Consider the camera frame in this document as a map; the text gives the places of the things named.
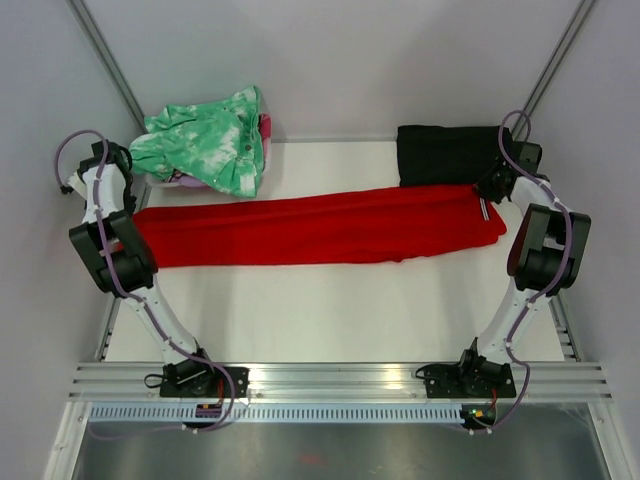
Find red trousers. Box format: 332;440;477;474
134;185;507;268

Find right frame post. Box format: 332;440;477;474
523;0;599;119

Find pink garment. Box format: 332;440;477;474
259;113;272;145

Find folded black trousers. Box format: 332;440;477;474
396;125;513;187

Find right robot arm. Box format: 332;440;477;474
454;141;592;399

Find green tie-dye garment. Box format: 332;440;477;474
129;86;265;198

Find lilac garment in basket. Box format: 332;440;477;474
170;175;208;189

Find white laundry basket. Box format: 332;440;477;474
145;139;272;188

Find left frame post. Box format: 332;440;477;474
66;0;145;130

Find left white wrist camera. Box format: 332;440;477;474
60;173;87;199

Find slotted cable duct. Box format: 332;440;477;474
89;402;463;425

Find frame post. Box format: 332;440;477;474
523;0;599;119
66;0;145;130

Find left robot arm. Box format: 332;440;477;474
69;141;231;400

